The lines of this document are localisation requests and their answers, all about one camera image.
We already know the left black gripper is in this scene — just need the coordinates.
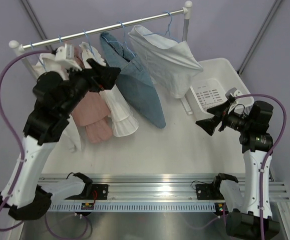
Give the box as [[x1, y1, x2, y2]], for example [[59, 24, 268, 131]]
[[60, 58, 121, 116]]

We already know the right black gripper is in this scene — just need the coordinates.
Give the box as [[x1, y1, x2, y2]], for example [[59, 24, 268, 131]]
[[196, 99, 252, 136]]

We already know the blue wire hanger of skirt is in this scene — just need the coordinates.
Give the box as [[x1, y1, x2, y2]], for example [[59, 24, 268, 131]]
[[102, 21, 136, 58]]

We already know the blue denim skirt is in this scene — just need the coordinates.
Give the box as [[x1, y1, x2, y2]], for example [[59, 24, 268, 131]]
[[100, 32, 166, 129]]

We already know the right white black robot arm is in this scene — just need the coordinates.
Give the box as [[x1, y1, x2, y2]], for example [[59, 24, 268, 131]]
[[196, 100, 280, 240]]

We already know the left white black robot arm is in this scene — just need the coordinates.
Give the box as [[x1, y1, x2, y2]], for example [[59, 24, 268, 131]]
[[0, 58, 121, 221]]

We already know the white skirt on right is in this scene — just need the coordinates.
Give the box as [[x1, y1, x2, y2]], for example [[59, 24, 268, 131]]
[[128, 25, 203, 99]]

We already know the white plastic basket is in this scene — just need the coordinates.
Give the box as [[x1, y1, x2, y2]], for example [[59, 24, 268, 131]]
[[185, 58, 250, 121]]

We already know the pink dress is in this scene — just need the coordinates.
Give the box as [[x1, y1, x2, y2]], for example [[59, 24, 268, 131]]
[[72, 47, 113, 144]]

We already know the white garment far left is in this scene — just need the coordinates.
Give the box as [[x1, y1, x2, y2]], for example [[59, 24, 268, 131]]
[[32, 53, 82, 152]]

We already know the white ruffled dress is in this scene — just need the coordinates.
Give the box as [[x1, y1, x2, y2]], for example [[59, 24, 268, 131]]
[[79, 41, 139, 138]]

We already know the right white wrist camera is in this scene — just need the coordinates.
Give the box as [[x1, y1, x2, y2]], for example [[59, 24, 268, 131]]
[[225, 87, 245, 115]]

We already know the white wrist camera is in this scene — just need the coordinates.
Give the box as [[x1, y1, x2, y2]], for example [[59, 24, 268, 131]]
[[54, 43, 75, 68], [225, 87, 245, 115]]

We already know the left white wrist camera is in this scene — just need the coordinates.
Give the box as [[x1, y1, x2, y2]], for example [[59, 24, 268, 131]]
[[54, 43, 75, 68]]

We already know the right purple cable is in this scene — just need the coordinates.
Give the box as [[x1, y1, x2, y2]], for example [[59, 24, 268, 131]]
[[231, 93, 287, 240]]

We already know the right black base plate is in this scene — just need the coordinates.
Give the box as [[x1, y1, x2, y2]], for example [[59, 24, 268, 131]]
[[195, 183, 224, 200]]

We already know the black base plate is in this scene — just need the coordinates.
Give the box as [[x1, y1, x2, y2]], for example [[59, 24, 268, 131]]
[[66, 183, 109, 200], [195, 183, 224, 200]]

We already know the blue wire hanger right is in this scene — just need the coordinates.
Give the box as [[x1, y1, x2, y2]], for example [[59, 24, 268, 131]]
[[143, 11, 180, 43]]

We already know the blue wire hanger far left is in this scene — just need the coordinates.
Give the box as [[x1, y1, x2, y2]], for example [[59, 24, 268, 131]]
[[29, 41, 49, 73]]

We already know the aluminium mounting rail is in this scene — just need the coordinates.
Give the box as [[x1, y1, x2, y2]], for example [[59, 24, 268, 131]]
[[39, 173, 289, 202]]

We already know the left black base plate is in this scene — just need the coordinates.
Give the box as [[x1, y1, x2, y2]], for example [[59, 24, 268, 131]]
[[66, 183, 109, 200]]

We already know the white slotted cable duct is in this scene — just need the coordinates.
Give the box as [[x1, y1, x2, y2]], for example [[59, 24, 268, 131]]
[[49, 202, 216, 213]]

